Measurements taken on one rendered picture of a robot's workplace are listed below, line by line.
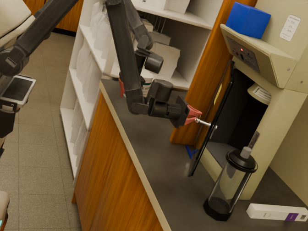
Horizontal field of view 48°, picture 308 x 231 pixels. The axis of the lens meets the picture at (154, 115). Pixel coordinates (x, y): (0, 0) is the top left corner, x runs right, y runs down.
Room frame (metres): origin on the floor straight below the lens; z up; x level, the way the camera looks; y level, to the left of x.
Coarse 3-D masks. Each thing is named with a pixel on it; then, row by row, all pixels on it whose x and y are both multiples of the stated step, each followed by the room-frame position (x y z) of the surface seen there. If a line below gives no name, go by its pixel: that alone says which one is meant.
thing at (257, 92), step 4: (256, 84) 1.27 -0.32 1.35; (248, 88) 1.30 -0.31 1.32; (252, 88) 1.27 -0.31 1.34; (256, 88) 1.25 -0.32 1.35; (260, 88) 1.24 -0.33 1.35; (248, 92) 1.26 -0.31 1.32; (252, 92) 1.25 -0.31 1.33; (256, 92) 1.24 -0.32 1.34; (260, 92) 1.23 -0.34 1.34; (264, 92) 1.22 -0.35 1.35; (268, 92) 1.22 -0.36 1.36; (252, 96) 1.24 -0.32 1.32; (256, 96) 1.23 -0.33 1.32; (260, 96) 1.22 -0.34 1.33; (264, 96) 1.21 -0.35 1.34; (268, 96) 1.21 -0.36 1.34; (260, 100) 1.21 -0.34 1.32; (264, 100) 1.20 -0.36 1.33; (268, 100) 1.20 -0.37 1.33; (268, 104) 1.20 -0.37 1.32
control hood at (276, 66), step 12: (228, 36) 1.30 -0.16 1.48; (240, 36) 1.21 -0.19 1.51; (228, 48) 1.36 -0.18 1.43; (252, 48) 1.15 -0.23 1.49; (264, 48) 1.11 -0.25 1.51; (276, 48) 1.20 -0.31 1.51; (264, 60) 1.10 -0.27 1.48; (276, 60) 1.07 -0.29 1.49; (288, 60) 1.09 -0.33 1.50; (264, 72) 1.15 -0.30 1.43; (276, 72) 1.08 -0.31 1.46; (288, 72) 1.10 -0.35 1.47; (276, 84) 1.10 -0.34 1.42
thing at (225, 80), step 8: (232, 72) 1.18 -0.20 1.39; (224, 80) 1.26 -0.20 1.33; (224, 88) 1.14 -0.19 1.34; (224, 96) 1.08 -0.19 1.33; (216, 104) 1.16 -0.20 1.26; (208, 112) 1.35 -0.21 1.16; (216, 112) 1.08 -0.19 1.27; (208, 120) 1.21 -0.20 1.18; (208, 128) 1.10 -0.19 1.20; (200, 136) 1.25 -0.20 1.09; (200, 144) 1.12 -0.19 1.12; (192, 152) 1.28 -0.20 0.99; (200, 152) 1.08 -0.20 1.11; (192, 160) 1.15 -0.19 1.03; (192, 168) 1.08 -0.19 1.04
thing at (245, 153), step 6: (234, 150) 1.03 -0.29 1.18; (240, 150) 1.05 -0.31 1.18; (246, 150) 1.01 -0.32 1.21; (234, 156) 1.00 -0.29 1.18; (240, 156) 1.01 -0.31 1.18; (246, 156) 1.00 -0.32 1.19; (252, 156) 1.04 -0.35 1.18; (240, 162) 0.98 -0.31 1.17; (246, 162) 0.98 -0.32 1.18; (252, 162) 0.99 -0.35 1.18
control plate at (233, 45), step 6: (228, 42) 1.33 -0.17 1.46; (234, 42) 1.27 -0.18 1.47; (234, 48) 1.30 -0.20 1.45; (240, 48) 1.24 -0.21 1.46; (234, 54) 1.33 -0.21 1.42; (246, 54) 1.22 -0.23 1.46; (252, 54) 1.17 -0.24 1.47; (246, 60) 1.25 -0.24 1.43; (252, 60) 1.20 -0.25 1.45; (252, 66) 1.22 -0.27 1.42
